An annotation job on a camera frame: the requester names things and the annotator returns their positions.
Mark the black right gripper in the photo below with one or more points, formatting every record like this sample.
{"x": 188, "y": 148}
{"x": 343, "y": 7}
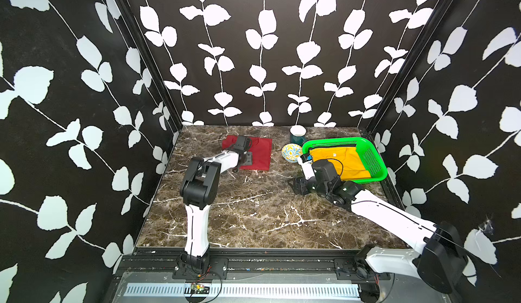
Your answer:
{"x": 299, "y": 183}

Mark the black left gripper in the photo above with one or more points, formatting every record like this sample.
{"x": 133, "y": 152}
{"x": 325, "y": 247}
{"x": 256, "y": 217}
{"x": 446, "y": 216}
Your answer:
{"x": 248, "y": 155}

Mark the red t-shirt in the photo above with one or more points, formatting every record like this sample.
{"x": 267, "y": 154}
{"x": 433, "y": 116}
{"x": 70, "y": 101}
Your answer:
{"x": 261, "y": 152}

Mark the yellow t-shirt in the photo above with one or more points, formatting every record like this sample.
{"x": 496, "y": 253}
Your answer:
{"x": 346, "y": 161}

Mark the green plastic laundry basket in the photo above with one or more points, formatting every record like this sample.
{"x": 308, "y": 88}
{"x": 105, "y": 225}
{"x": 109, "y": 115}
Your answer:
{"x": 366, "y": 150}

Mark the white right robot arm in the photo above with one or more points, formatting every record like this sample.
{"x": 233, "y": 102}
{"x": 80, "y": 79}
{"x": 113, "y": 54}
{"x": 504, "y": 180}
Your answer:
{"x": 435, "y": 252}

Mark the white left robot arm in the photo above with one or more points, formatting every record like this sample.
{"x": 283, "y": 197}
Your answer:
{"x": 199, "y": 189}

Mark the patterned ceramic bowl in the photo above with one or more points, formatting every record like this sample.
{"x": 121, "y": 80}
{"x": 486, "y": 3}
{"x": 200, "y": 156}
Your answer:
{"x": 291, "y": 152}

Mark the green mug white inside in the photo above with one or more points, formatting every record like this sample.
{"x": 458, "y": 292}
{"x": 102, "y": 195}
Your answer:
{"x": 297, "y": 135}

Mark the small electronics board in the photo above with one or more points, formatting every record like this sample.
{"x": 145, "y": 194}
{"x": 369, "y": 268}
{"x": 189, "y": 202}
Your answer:
{"x": 199, "y": 289}

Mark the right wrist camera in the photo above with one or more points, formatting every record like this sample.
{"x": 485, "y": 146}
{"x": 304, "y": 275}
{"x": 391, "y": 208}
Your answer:
{"x": 306, "y": 161}

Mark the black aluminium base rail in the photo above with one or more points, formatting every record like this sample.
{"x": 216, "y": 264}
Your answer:
{"x": 166, "y": 263}

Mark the white perforated cable tray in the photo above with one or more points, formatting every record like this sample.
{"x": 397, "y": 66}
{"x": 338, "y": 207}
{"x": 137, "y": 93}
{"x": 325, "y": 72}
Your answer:
{"x": 247, "y": 290}

